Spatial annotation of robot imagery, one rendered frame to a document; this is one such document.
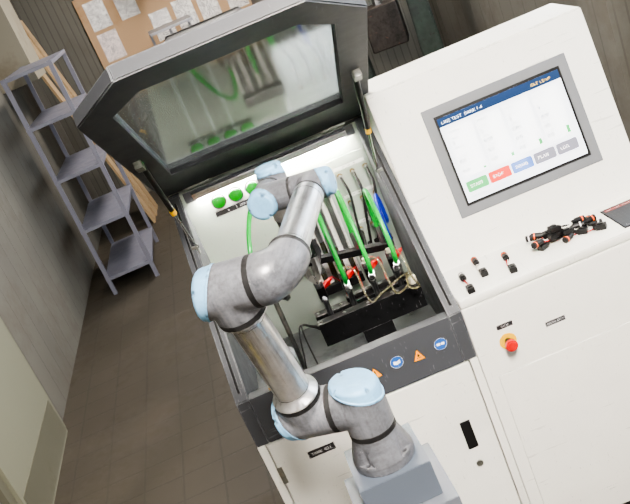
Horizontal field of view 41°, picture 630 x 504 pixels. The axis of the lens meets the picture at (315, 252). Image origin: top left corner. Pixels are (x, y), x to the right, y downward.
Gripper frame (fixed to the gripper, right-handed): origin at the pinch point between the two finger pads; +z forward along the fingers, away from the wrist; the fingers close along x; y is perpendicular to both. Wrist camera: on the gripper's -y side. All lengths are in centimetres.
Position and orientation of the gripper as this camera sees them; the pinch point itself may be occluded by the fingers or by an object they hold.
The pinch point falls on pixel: (315, 278)
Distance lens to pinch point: 229.8
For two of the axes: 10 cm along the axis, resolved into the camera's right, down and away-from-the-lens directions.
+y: 1.3, 3.3, -9.3
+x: 9.2, -3.9, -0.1
